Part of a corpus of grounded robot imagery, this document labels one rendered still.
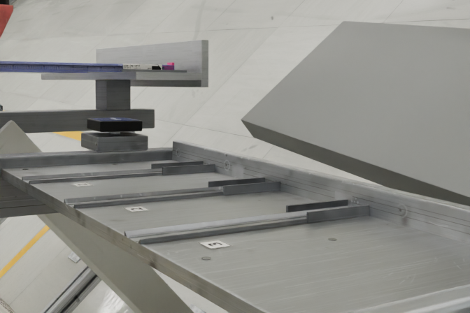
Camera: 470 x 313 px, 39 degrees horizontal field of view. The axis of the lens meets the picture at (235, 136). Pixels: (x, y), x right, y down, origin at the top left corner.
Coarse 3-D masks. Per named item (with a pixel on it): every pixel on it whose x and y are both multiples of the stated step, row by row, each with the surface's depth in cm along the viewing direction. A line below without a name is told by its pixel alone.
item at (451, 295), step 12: (456, 288) 31; (468, 288) 31; (408, 300) 29; (420, 300) 29; (432, 300) 29; (444, 300) 29; (456, 300) 29; (468, 300) 29; (348, 312) 27; (360, 312) 27; (372, 312) 27; (384, 312) 27; (396, 312) 27; (408, 312) 27; (420, 312) 27; (432, 312) 27; (444, 312) 28; (456, 312) 28; (468, 312) 28
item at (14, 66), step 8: (0, 64) 80; (8, 64) 81; (16, 64) 81; (24, 64) 82; (32, 64) 82; (40, 64) 83; (48, 64) 84; (56, 64) 84; (64, 64) 85; (72, 64) 85; (80, 64) 86; (88, 64) 87; (96, 64) 87; (104, 64) 88; (112, 64) 89; (120, 64) 89
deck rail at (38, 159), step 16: (0, 160) 66; (16, 160) 67; (32, 160) 68; (48, 160) 69; (64, 160) 70; (80, 160) 70; (96, 160) 71; (112, 160) 72; (128, 160) 74; (144, 160) 75; (160, 160) 76; (0, 176) 66; (0, 192) 66; (16, 192) 67; (0, 208) 66; (16, 208) 67; (32, 208) 68; (48, 208) 69
